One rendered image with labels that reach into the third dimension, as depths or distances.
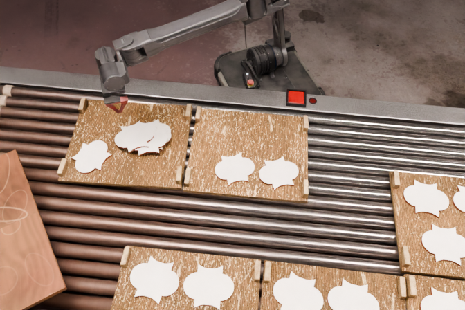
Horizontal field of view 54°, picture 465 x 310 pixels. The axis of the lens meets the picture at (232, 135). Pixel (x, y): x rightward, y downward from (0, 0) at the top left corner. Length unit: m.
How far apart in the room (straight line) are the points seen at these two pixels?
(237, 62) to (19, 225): 1.78
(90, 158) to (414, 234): 1.08
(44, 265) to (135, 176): 0.40
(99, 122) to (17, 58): 1.83
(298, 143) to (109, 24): 2.22
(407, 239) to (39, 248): 1.09
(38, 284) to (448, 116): 1.51
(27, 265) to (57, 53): 2.22
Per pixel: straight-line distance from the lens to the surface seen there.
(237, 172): 1.53
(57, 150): 1.70
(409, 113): 1.86
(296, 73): 2.81
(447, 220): 1.63
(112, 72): 1.26
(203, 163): 1.56
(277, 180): 1.52
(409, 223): 1.57
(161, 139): 1.59
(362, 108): 1.81
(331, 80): 3.15
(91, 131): 1.69
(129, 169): 1.57
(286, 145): 1.61
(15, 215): 1.47
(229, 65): 2.81
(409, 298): 1.48
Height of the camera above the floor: 2.26
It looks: 55 degrees down
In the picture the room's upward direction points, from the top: 2 degrees clockwise
